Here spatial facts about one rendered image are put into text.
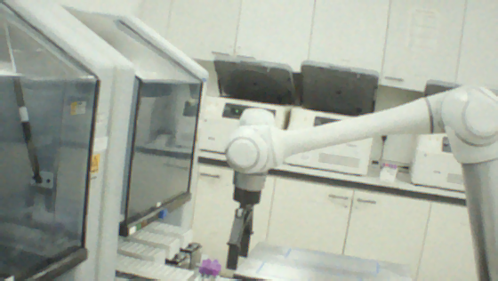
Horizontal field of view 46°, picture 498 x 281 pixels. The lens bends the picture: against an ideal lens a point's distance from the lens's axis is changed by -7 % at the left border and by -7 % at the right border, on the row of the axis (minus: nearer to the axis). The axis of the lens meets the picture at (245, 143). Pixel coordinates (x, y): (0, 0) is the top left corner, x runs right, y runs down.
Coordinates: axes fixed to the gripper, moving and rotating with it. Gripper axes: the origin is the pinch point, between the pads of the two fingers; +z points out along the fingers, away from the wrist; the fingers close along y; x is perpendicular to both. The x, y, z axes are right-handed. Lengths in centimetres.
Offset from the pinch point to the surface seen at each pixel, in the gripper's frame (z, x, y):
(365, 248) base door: 48, -39, 229
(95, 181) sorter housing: -19.6, 32.6, -26.6
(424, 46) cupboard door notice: -88, -57, 257
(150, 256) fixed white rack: 8.4, 28.9, 10.4
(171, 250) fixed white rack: 9.8, 27.3, 26.0
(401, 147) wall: -16, -53, 292
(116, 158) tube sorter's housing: -24.1, 32.7, -14.4
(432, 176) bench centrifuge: -5, -74, 230
